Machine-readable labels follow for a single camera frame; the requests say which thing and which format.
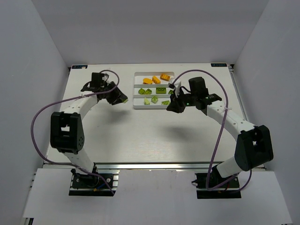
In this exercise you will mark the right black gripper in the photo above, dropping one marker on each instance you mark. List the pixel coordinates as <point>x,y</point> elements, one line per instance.
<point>177,103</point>

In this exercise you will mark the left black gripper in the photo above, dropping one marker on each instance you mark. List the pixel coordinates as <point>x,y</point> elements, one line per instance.
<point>116,95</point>

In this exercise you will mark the pale green lego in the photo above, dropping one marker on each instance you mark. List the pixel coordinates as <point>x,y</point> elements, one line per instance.
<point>167,102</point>

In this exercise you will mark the green long lego brick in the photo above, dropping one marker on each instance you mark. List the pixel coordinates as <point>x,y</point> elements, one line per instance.
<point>161,90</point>

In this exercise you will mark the green lego with round stud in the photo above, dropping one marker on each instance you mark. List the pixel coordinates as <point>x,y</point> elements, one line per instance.
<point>154,99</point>

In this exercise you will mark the pale green lego brick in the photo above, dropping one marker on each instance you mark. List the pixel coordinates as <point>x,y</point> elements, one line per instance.
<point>146,101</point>

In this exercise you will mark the dark green lego brick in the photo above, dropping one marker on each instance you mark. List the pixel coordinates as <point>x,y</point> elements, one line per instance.
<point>148,92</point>

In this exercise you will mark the orange yellow long lego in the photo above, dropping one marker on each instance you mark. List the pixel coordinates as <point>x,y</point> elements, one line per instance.
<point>156,80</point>

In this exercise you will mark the orange square lego brick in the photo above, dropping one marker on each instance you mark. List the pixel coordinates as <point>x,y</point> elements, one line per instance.
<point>147,81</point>

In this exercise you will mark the small green lego cube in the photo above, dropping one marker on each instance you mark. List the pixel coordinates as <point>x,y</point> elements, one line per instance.
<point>141,91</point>

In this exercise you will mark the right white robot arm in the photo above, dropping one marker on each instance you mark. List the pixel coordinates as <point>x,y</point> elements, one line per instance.
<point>253,143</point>

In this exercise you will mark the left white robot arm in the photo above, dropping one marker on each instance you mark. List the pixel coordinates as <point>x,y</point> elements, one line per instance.
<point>67,133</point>

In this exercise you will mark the white three-compartment tray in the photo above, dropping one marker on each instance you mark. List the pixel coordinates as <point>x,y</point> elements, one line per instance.
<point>138,83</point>

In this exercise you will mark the blue label right corner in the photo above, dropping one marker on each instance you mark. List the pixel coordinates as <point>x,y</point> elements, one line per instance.
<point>218,65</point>

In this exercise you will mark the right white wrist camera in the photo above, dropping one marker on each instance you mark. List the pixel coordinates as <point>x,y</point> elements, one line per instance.
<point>175,84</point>

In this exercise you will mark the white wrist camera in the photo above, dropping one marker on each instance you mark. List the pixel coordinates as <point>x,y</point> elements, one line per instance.
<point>175,84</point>
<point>105,77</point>

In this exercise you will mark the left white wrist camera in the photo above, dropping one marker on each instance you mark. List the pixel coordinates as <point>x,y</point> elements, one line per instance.
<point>105,77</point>

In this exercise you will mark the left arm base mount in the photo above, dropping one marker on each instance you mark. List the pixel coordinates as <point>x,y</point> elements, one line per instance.
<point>88,185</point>

